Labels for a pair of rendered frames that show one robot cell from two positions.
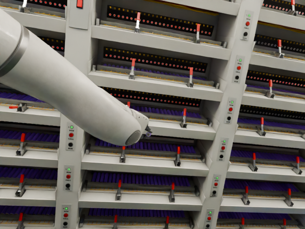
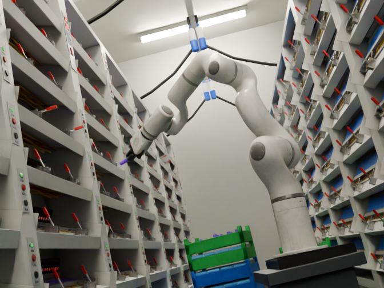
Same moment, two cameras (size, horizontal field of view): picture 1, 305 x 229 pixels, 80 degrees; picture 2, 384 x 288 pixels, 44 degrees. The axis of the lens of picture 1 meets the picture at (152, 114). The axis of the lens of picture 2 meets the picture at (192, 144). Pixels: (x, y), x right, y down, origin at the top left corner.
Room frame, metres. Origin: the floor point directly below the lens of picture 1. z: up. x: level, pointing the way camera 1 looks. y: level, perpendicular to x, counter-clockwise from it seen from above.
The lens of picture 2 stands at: (-0.08, 2.16, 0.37)
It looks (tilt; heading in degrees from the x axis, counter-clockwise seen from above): 13 degrees up; 282
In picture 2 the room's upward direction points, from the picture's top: 13 degrees counter-clockwise
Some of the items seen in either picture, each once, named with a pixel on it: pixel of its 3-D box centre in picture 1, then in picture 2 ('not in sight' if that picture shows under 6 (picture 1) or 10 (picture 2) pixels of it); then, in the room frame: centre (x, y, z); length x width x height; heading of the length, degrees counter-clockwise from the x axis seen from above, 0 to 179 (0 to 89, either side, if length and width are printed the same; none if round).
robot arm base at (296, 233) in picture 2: not in sight; (294, 226); (0.00, 0.41, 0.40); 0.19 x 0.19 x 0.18
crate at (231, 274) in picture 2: not in sight; (226, 272); (0.42, -0.28, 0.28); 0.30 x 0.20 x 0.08; 176
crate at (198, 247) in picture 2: not in sight; (218, 240); (0.42, -0.28, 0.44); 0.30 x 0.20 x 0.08; 176
